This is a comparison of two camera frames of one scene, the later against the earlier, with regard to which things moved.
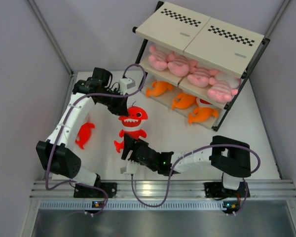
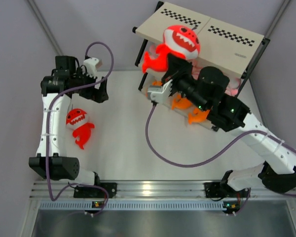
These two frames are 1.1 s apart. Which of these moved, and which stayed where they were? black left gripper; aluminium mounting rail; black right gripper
Moved: black left gripper; black right gripper
Stayed: aluminium mounting rail
